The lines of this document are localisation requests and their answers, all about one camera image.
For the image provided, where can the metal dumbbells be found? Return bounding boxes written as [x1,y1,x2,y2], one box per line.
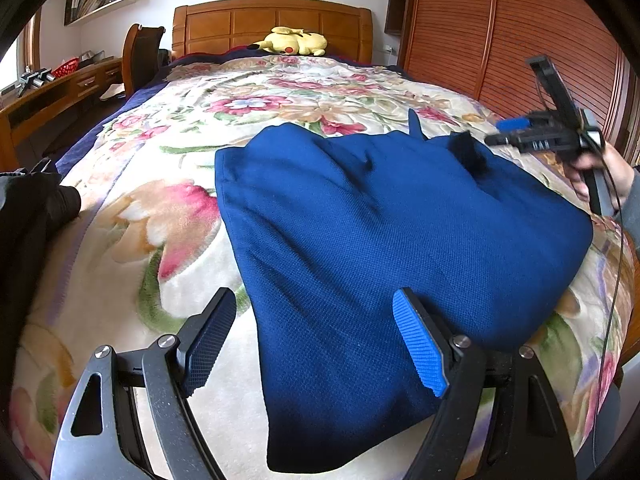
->
[17,67,56,96]

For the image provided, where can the red basket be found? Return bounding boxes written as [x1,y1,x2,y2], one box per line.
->
[49,58,81,79]

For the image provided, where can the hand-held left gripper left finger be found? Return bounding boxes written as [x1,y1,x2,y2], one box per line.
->
[50,287,238,480]

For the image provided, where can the person's right forearm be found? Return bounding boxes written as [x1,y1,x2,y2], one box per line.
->
[611,166,640,243]

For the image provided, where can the wooden chair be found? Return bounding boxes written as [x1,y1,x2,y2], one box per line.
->
[122,23,166,99]

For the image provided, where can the yellow plush toy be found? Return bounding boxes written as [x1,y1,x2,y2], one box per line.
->
[248,26,329,57]

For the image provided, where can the window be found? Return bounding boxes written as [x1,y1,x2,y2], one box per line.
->
[0,10,42,92]

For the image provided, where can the blue coat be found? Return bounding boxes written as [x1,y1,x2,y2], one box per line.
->
[215,108,595,474]

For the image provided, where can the wooden desk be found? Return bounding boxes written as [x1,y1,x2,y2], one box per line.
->
[0,57,127,172]

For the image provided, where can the floral blanket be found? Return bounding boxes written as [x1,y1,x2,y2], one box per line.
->
[10,52,637,480]

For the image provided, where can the wooden slatted wardrobe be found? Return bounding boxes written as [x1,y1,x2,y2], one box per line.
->
[399,0,640,167]

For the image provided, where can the black clothes pile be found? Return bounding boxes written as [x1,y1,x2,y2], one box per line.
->
[0,157,84,361]

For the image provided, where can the person's right hand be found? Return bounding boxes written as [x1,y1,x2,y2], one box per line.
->
[570,145,636,202]

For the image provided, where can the wooden bed headboard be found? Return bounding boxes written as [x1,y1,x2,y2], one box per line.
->
[172,0,375,64]

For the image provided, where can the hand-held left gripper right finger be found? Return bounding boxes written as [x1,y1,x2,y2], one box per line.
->
[392,287,576,480]

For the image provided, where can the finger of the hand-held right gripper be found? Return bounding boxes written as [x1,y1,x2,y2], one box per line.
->
[496,116,535,134]
[484,132,528,150]

